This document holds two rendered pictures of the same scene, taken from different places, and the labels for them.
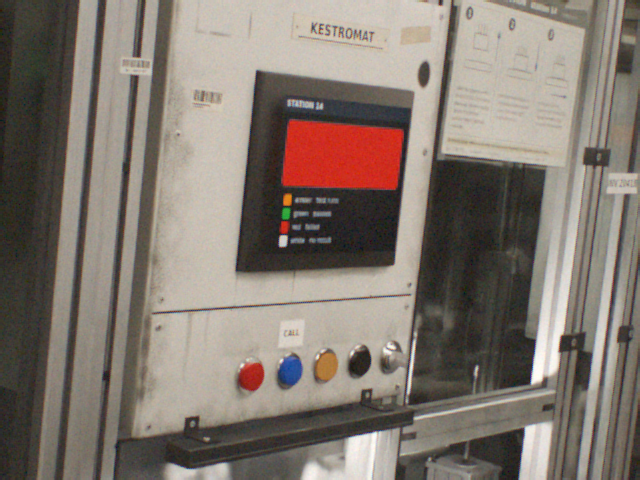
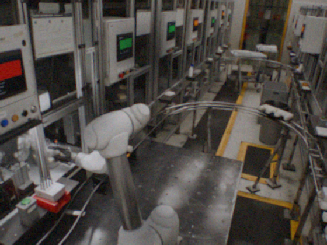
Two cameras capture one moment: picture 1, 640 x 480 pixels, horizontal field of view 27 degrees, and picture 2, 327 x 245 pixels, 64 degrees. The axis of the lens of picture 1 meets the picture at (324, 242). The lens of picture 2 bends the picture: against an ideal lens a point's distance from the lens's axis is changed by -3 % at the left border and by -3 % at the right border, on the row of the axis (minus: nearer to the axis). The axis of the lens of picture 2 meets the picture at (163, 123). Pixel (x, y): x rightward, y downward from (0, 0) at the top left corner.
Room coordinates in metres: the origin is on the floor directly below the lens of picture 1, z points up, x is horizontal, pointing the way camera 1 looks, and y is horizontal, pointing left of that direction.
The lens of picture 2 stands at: (0.12, -0.29, 1.96)
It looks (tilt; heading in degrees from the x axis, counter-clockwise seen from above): 25 degrees down; 340
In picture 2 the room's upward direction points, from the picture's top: 3 degrees clockwise
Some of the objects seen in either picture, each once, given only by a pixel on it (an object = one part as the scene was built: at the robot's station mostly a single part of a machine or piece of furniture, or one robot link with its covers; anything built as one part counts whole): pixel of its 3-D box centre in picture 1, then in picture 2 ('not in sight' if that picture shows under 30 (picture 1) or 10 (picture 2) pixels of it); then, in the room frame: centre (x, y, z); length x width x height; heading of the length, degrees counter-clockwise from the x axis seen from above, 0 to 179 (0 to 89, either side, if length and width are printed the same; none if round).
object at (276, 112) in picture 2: not in sight; (274, 114); (2.34, -2.43, 0.84); 0.37 x 0.14 x 0.10; 18
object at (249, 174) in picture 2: not in sight; (257, 160); (2.62, -2.60, 0.01); 1.00 x 0.55 x 0.01; 140
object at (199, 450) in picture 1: (299, 423); (10, 133); (1.36, 0.00, 1.37); 0.36 x 0.04 x 0.04; 140
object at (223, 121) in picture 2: not in sight; (228, 97); (5.00, -3.58, 0.01); 5.85 x 0.59 x 0.01; 140
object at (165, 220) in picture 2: not in sight; (163, 225); (1.12, -0.69, 0.85); 0.18 x 0.16 x 0.22; 121
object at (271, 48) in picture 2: not in sight; (264, 62); (6.32, -5.47, 0.48); 0.84 x 0.58 x 0.97; 148
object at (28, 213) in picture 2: not in sight; (27, 210); (1.28, -0.01, 0.97); 0.08 x 0.08 x 0.12; 50
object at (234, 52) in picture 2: not in sight; (245, 69); (5.60, -4.34, 0.48); 0.88 x 0.56 x 0.96; 68
